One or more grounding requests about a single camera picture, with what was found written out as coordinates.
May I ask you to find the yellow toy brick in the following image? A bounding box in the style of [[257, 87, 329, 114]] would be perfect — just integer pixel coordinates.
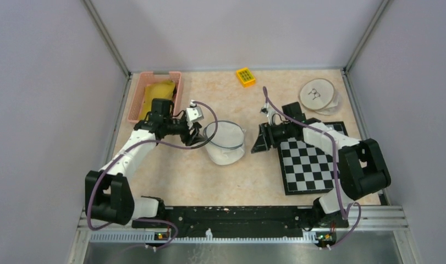
[[236, 67, 256, 87]]

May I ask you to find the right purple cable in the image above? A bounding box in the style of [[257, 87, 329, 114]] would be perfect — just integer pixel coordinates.
[[262, 86, 362, 250]]

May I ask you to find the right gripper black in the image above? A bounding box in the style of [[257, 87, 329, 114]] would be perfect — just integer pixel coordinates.
[[251, 122, 293, 153]]

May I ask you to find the pink plastic basket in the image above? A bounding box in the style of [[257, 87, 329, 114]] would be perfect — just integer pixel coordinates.
[[127, 71, 183, 124]]

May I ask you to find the yellow bra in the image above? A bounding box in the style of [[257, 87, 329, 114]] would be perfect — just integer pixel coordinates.
[[138, 80, 175, 120]]

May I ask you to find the black white checkerboard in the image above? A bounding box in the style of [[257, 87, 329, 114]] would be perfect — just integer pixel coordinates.
[[277, 122, 348, 195]]

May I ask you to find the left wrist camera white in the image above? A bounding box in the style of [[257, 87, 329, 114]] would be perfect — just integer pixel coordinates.
[[185, 106, 204, 123]]

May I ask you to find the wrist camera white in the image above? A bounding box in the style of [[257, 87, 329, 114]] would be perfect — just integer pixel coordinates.
[[260, 102, 277, 125], [185, 106, 204, 123]]

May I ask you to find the aluminium front rail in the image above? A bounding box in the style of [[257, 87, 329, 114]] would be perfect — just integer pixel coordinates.
[[90, 206, 409, 245]]

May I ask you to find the round translucent disc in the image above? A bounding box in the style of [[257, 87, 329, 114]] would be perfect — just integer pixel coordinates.
[[315, 91, 343, 116]]

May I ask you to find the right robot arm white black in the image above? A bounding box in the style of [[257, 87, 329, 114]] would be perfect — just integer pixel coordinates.
[[251, 101, 391, 227]]

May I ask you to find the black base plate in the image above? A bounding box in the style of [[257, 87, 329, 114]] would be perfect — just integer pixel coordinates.
[[131, 206, 349, 238]]

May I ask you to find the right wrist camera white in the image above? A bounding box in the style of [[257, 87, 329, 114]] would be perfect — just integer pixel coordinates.
[[260, 102, 277, 125]]

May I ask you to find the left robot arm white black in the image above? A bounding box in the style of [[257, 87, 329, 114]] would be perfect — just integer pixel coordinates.
[[85, 98, 209, 230]]

